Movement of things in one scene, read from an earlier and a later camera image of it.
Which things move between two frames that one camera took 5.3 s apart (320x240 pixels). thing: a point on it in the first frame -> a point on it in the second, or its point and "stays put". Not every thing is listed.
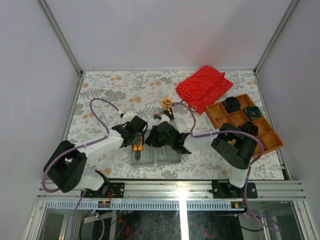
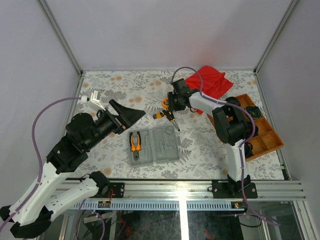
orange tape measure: (167, 102) stays put
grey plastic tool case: (151, 155) stays put
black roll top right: (253, 112) stays put
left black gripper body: (136, 136) -> (106, 126)
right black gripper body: (158, 140) -> (175, 103)
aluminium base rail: (167, 195) stays put
